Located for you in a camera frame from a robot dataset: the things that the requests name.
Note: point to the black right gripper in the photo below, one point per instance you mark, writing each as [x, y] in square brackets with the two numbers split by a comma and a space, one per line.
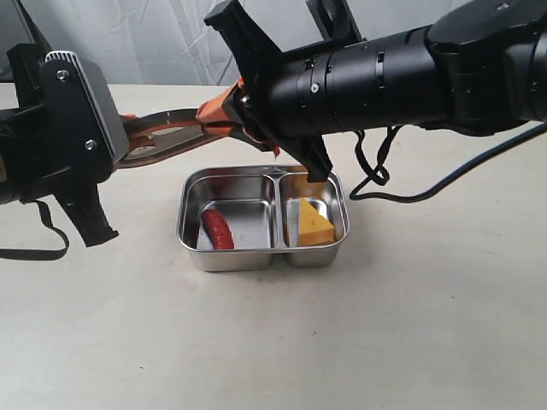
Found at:
[283, 99]

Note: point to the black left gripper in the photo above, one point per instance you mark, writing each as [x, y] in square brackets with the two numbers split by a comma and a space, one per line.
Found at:
[27, 170]

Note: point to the dark transparent lunch box lid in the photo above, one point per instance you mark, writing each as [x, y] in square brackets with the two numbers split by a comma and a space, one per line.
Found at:
[173, 132]

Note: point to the red toy sausage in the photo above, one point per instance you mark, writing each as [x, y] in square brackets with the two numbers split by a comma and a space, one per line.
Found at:
[217, 229]

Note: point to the yellow toy cheese wedge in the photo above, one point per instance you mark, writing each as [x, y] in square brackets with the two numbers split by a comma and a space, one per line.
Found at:
[313, 229]

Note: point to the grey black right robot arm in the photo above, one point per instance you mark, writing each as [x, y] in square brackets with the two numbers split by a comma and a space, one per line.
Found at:
[479, 70]

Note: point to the grey backdrop curtain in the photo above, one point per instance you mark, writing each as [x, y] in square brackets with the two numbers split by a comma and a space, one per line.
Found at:
[166, 43]

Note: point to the stainless steel lunch box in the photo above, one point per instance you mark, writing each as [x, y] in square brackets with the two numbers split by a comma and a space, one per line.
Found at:
[261, 207]

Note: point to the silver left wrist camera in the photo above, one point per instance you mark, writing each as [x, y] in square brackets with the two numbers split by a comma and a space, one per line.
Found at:
[85, 132]

